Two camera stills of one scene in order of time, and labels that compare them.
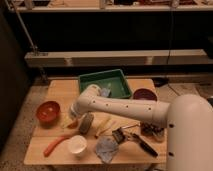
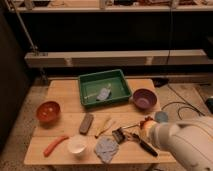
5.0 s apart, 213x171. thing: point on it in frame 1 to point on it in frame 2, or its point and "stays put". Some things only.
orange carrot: (50, 147) stays put
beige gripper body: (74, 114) to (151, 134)
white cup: (77, 144) stays put
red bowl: (48, 113) stays put
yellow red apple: (73, 125) to (148, 122)
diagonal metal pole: (24, 26) stays put
